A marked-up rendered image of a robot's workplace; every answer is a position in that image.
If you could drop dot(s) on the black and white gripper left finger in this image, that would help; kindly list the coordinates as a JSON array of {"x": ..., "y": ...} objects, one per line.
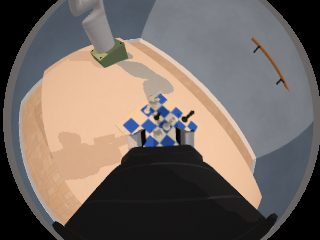
[{"x": 138, "y": 139}]

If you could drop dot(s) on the white knight chess piece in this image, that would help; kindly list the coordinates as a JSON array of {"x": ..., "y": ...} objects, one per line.
[{"x": 159, "y": 133}]

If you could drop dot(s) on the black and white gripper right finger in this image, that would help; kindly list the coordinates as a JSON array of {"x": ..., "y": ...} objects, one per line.
[{"x": 184, "y": 137}]

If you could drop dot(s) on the blue and cream chessboard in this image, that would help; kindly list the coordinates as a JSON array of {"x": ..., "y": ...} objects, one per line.
[{"x": 138, "y": 119}]

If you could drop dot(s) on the white chess rook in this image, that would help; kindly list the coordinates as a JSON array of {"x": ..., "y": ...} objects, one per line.
[{"x": 154, "y": 104}]

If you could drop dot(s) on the black chess king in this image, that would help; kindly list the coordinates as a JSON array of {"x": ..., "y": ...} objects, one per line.
[{"x": 185, "y": 118}]

